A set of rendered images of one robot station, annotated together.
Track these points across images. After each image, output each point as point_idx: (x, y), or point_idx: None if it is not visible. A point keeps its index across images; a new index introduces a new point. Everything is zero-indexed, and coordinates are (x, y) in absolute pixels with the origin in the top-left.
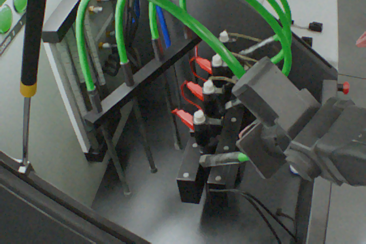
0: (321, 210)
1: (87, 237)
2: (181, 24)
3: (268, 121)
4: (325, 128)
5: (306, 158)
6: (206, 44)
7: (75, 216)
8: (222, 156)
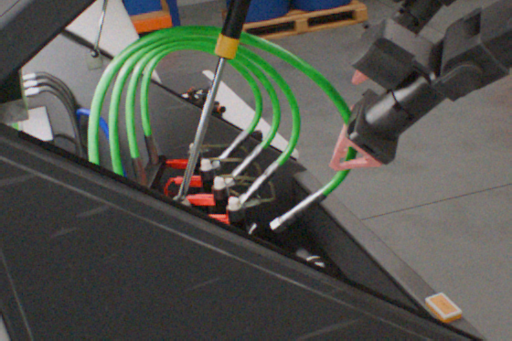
0: (394, 260)
1: (275, 271)
2: (146, 146)
3: (400, 73)
4: (471, 35)
5: (469, 62)
6: (162, 177)
7: (257, 244)
8: (300, 204)
